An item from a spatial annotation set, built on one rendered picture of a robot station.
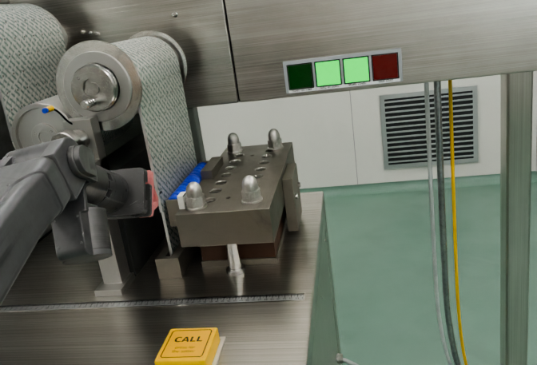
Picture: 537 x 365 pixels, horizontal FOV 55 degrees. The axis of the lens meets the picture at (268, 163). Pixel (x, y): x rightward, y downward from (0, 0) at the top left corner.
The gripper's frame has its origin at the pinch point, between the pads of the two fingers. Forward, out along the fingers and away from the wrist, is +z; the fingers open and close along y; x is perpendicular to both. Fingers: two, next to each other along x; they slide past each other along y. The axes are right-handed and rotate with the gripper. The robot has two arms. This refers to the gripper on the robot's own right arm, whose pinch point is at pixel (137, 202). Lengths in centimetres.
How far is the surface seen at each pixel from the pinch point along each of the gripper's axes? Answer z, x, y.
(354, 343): 146, -38, 27
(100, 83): -4.7, 18.8, -4.3
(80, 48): -5.9, 24.7, -7.3
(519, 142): 55, 17, 74
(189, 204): 6.6, 0.2, 6.3
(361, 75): 29, 29, 37
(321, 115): 260, 98, 14
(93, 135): -1.6, 11.4, -7.0
